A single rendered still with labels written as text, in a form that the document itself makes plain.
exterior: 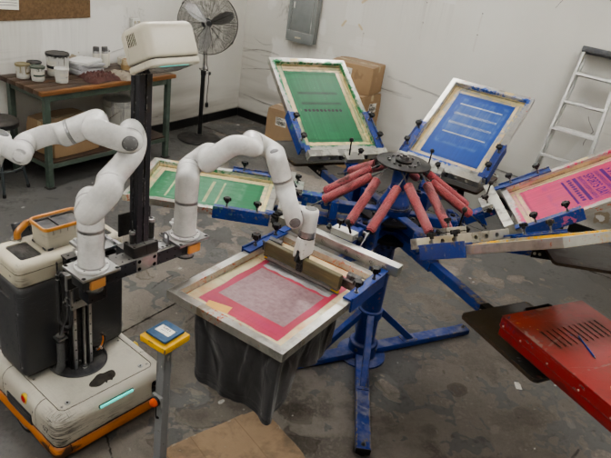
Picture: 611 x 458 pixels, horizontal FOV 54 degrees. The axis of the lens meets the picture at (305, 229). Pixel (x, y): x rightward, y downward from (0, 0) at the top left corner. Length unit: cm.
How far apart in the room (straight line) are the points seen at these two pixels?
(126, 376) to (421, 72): 477
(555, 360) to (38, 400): 222
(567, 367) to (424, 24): 495
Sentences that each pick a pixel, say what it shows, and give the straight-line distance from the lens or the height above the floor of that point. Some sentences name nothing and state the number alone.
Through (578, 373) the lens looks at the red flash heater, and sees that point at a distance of 239.
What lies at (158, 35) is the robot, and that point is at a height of 199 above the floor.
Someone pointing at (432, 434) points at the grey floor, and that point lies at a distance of 356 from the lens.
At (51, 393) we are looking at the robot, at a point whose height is 28.
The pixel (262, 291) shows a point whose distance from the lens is 261.
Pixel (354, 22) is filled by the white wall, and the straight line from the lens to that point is 717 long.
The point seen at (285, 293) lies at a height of 96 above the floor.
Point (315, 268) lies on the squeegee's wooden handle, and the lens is 266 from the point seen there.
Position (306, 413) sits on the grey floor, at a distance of 347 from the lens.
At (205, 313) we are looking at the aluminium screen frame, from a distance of 240.
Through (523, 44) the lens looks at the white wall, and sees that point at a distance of 646.
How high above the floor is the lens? 236
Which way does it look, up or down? 26 degrees down
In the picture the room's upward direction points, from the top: 9 degrees clockwise
